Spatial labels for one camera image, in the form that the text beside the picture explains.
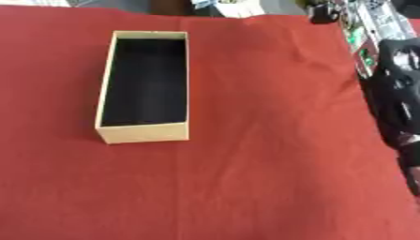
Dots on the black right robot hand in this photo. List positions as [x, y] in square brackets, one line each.
[395, 93]

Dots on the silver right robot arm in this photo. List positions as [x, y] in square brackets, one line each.
[377, 22]

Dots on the tan cardboard box black inside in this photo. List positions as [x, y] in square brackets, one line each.
[143, 132]

